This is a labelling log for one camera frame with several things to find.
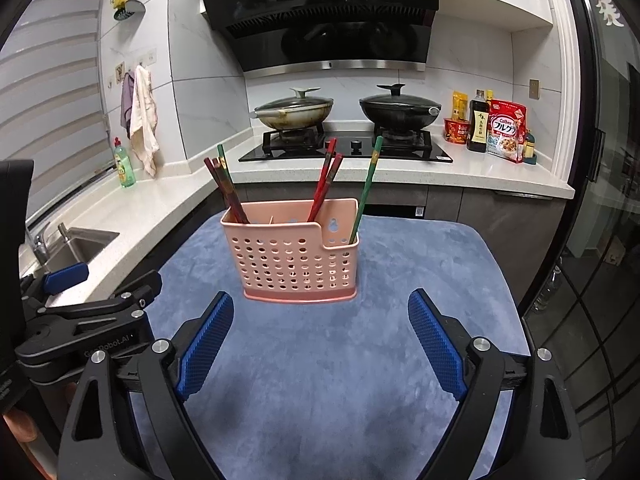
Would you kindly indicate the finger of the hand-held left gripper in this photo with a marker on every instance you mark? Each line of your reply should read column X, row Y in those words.
column 65, row 277
column 125, row 300

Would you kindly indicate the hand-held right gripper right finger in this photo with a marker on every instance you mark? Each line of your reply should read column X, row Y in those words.
column 435, row 345

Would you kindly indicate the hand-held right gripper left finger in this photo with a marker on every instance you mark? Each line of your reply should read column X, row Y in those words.
column 207, row 345

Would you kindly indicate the pink perforated utensil holder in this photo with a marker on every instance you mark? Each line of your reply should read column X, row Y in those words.
column 295, row 265

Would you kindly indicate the dark red chopstick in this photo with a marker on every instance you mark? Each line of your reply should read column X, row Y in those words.
column 229, row 195
column 222, row 192

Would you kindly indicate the person's left hand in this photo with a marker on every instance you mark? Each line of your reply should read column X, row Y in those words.
column 20, row 430

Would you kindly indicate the steel sink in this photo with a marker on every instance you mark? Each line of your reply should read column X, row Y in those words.
column 75, row 247

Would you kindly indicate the steel faucet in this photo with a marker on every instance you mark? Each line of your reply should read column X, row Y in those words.
column 42, row 242

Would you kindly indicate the blue plush mat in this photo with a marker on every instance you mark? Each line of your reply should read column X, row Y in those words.
column 325, row 385

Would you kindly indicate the green dish soap bottle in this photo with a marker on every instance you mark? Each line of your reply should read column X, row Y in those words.
column 125, row 167

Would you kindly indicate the grey base cabinet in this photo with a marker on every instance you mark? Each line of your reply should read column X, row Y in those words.
column 475, row 210

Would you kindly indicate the white window blind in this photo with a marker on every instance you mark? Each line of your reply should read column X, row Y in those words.
column 50, row 110

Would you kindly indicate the white towel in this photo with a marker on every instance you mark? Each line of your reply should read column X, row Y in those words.
column 144, row 120

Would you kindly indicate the purple cloth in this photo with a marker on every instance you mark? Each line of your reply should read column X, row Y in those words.
column 126, row 102

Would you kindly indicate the black gas stove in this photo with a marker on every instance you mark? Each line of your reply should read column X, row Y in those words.
column 350, row 152

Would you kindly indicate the red instant noodle cup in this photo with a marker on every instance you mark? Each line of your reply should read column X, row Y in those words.
column 456, row 131

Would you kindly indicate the dark soy sauce bottle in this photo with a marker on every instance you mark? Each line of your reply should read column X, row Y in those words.
column 477, row 127

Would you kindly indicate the red cereal bag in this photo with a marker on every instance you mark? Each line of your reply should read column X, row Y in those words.
column 506, row 132

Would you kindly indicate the dark glass door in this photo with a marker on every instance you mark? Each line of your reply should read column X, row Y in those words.
column 605, row 185

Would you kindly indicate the black wok with lid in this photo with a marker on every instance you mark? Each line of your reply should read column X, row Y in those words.
column 400, row 110

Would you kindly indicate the yellow packet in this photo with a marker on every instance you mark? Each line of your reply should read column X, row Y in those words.
column 460, row 105

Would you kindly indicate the beige wok with lid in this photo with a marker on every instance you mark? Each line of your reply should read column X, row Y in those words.
column 295, row 110

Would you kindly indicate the black range hood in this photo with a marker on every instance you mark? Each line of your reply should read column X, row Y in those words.
column 325, row 10

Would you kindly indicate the white paper tree decoration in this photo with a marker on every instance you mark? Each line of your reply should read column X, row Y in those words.
column 609, row 10

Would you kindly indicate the row of wall hooks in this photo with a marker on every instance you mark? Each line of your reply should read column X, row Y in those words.
column 120, row 70

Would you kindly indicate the bronze wall switch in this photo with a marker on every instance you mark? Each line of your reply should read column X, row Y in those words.
column 534, row 89

